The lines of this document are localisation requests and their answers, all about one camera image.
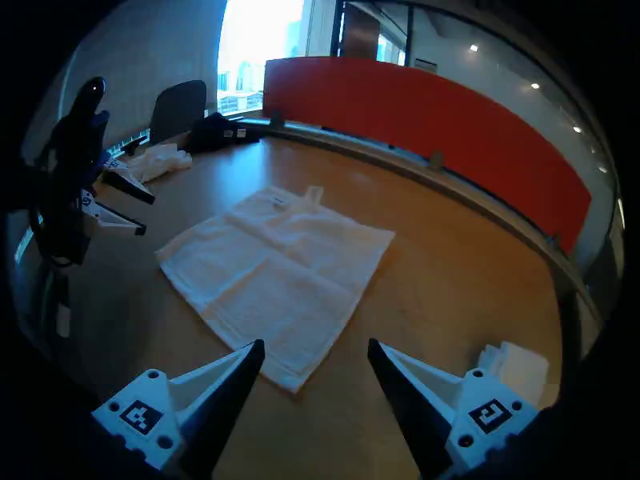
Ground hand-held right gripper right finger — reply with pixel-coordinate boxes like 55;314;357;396
367;338;540;480

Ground stack of white towels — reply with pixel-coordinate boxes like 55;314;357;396
475;341;551;407

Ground heap of white towels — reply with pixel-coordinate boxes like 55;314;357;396
127;143;194;184

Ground white towel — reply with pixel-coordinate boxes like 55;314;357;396
154;185;397;394

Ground red desk screen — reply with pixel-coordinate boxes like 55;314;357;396
262;56;593;257

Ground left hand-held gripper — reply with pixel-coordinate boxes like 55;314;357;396
27;77;157;269

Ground grey office chair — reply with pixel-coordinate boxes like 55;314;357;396
119;79;209;156

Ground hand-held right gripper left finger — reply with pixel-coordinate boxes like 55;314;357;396
91;338;266;480

